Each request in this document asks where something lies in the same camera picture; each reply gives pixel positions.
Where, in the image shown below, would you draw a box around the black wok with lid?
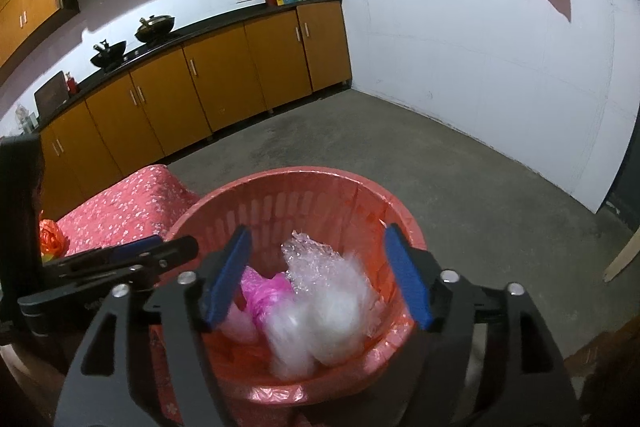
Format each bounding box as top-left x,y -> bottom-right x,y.
135,16 -> 177,44

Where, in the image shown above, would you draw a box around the white plastic bag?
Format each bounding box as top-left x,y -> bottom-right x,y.
262,252 -> 378,380

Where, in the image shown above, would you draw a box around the wooden base cabinets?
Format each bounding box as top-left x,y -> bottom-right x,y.
37,2 -> 353,202

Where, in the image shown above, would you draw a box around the red plastic basket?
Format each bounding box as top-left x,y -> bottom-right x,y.
162,165 -> 428,408

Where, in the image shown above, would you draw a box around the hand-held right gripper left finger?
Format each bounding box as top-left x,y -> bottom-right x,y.
52,225 -> 253,427

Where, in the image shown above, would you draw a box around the dark cutting board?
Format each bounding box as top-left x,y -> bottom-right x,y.
34,71 -> 70,116

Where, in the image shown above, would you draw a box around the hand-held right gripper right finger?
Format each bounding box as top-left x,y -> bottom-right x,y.
382,223 -> 583,427

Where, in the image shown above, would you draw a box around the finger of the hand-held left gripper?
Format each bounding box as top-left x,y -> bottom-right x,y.
47,236 -> 199,288
65,234 -> 164,270

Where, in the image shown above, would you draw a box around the pink plastic bag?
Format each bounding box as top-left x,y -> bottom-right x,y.
220,269 -> 296,345

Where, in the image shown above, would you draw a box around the black countertop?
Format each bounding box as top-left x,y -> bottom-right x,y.
30,0 -> 343,128

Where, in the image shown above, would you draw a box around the wooden plank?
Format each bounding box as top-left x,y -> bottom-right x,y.
602,234 -> 640,283

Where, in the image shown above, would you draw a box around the knotted red plastic bag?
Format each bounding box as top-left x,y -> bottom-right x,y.
39,219 -> 67,258

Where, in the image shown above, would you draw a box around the red floral tablecloth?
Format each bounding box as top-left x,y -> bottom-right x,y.
40,164 -> 211,427

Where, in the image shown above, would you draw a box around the clear jar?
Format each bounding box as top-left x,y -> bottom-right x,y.
15,104 -> 38,132

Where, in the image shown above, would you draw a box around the clear bubble wrap sheet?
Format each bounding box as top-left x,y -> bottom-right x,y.
280,229 -> 351,295

